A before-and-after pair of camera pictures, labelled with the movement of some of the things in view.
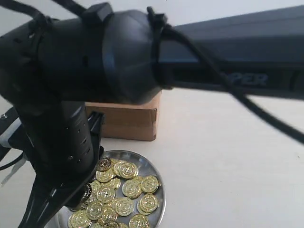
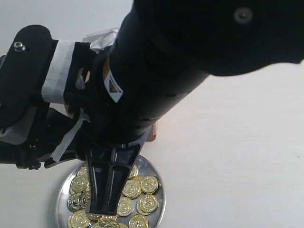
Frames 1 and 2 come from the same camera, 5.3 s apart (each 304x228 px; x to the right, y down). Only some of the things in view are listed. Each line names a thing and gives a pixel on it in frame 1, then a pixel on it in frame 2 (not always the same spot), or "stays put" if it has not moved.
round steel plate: [128, 192] stays put
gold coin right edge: [148, 204] stays put
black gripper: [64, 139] → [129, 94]
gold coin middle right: [132, 188] stays put
